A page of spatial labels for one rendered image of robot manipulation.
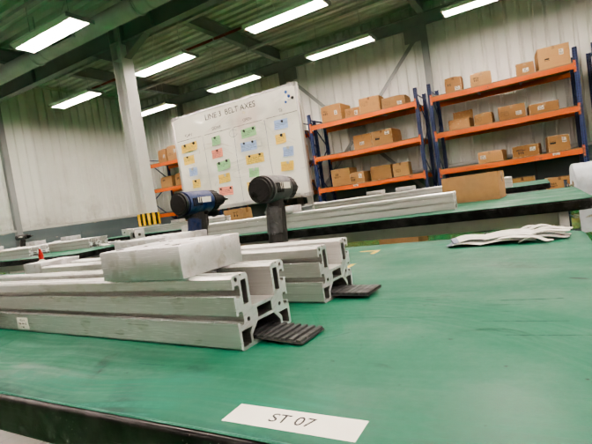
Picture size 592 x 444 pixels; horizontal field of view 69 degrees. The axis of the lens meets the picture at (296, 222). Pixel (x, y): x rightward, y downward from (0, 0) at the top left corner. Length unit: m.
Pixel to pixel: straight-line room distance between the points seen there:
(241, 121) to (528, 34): 8.28
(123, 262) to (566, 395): 0.50
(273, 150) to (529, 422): 3.73
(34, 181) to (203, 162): 9.85
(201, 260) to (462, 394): 0.33
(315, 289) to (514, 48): 10.79
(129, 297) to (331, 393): 0.34
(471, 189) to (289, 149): 1.83
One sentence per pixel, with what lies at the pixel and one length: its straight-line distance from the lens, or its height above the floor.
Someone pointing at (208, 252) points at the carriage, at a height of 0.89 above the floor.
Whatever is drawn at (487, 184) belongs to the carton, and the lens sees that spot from 2.57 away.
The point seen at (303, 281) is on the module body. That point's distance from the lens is 0.67.
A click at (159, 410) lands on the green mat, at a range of 0.41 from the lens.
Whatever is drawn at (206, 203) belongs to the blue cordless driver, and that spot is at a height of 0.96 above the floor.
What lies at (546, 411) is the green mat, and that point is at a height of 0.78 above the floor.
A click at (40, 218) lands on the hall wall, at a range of 13.86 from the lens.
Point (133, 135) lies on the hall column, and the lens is 9.58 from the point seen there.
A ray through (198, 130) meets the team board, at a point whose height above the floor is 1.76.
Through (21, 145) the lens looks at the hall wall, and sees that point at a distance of 14.00.
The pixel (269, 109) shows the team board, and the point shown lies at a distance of 4.01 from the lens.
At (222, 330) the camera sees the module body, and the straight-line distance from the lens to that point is 0.51.
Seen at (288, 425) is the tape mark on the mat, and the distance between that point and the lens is 0.34.
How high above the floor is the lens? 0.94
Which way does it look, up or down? 3 degrees down
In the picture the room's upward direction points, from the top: 8 degrees counter-clockwise
